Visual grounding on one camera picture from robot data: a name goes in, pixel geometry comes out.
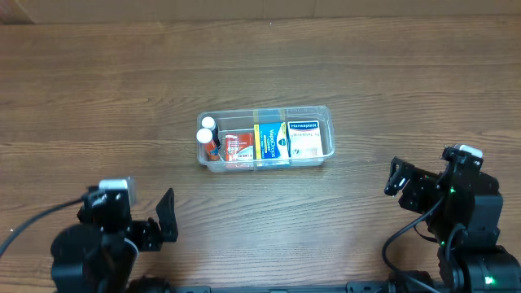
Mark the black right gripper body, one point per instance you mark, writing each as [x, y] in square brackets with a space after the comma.
[418, 187]

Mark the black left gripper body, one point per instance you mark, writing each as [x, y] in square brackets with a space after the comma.
[146, 234]

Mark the orange Redoxon tube white cap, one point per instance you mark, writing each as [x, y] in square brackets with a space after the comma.
[205, 138]

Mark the red white medicine box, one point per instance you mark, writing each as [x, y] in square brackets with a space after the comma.
[239, 146]

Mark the dark bottle white cap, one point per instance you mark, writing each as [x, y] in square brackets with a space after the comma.
[209, 123]

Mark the white Hansaplast plaster box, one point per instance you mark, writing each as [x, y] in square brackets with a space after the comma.
[304, 139]

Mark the blue VapoDrops box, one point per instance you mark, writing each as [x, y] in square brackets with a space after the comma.
[271, 141]

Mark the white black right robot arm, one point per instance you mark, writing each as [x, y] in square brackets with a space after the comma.
[461, 207]

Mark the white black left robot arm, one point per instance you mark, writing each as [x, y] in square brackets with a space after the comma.
[98, 254]

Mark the clear plastic container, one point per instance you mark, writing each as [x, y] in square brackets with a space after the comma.
[243, 121]

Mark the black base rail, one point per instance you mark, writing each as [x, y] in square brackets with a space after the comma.
[277, 288]

